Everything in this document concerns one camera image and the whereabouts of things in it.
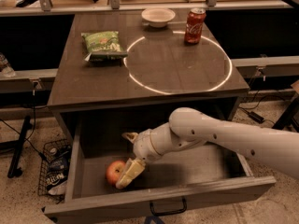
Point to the red soda can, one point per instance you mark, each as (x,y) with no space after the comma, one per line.
(194,25)

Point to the grey wooden cabinet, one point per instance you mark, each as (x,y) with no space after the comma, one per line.
(159,69)

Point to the black power adapter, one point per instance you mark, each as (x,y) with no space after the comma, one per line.
(254,116)

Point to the black drawer handle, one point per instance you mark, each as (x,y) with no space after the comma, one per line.
(163,208)

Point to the black table leg stand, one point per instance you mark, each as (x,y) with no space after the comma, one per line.
(14,170)

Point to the clear plastic bottle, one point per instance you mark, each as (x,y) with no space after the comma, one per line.
(5,67)

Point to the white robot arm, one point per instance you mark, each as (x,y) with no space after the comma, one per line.
(187,127)

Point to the red apple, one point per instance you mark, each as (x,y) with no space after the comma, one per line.
(113,172)

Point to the black metal frame leg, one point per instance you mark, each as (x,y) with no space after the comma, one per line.
(289,117)

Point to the white bowl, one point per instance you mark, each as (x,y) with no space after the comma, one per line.
(158,17)

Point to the dark snack bag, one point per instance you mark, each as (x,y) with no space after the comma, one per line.
(58,169)

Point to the green chip bag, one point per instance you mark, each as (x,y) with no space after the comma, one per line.
(102,46)

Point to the black wire basket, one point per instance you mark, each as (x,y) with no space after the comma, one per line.
(44,166)

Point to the open grey drawer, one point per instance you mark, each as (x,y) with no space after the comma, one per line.
(205,176)

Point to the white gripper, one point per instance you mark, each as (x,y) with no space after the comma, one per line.
(143,146)

